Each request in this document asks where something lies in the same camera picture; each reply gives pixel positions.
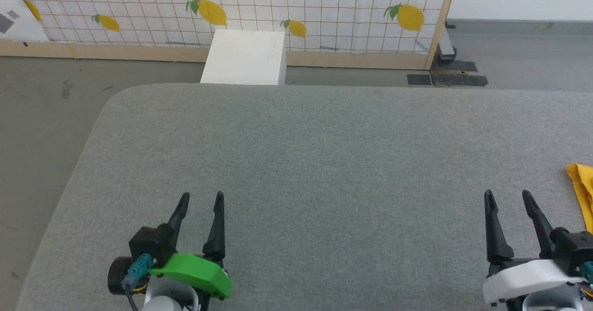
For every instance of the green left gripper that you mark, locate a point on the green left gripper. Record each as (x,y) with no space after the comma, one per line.
(194,271)

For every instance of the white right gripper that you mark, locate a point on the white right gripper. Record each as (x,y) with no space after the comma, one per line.
(528,276)

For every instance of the yellow garment with black stripes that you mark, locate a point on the yellow garment with black stripes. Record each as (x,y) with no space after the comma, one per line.
(584,186)

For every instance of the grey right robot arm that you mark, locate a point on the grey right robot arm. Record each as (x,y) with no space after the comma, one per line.
(556,301)

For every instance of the grey fabric sofa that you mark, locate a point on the grey fabric sofa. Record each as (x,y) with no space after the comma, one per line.
(324,162)

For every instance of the black floor tape patch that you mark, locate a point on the black floor tape patch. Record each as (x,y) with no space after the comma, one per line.
(456,77)

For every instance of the white box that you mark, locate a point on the white box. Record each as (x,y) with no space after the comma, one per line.
(245,58)

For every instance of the lemon pattern grid panel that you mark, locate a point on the lemon pattern grid panel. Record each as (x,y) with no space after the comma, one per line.
(139,5)

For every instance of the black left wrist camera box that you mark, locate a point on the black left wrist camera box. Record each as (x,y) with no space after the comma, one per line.
(150,244)

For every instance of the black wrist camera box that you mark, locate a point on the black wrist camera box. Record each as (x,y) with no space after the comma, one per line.
(574,250)
(150,244)

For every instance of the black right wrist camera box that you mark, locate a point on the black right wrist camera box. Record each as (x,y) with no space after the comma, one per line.
(574,250)

